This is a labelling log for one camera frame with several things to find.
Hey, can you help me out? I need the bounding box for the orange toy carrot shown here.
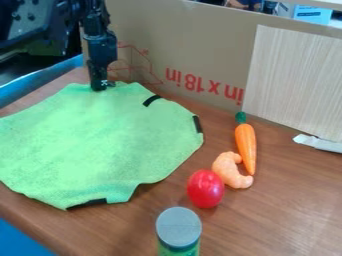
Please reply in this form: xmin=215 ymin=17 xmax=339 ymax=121
xmin=233 ymin=111 xmax=258 ymax=176

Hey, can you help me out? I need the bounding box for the wooden board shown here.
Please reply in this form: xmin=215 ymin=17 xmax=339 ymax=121
xmin=240 ymin=24 xmax=342 ymax=144

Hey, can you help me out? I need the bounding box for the orange toy croissant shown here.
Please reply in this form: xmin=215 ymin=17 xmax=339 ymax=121
xmin=209 ymin=151 xmax=256 ymax=190

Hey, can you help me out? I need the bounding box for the white paper scrap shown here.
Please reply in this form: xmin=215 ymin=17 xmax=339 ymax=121
xmin=291 ymin=133 xmax=342 ymax=154

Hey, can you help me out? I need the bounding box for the green cloth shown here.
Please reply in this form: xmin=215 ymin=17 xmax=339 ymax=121
xmin=0 ymin=81 xmax=206 ymax=211

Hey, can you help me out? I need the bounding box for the green can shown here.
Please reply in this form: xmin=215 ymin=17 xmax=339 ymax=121
xmin=153 ymin=206 xmax=204 ymax=256

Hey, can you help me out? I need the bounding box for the cardboard box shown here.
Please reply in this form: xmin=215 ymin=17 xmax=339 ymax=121
xmin=104 ymin=0 xmax=342 ymax=114

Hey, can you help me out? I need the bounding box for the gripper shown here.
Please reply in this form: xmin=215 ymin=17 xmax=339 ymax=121
xmin=81 ymin=30 xmax=119 ymax=92

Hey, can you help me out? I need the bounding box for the red toy tomato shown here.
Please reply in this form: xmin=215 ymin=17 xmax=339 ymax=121
xmin=185 ymin=169 xmax=226 ymax=210

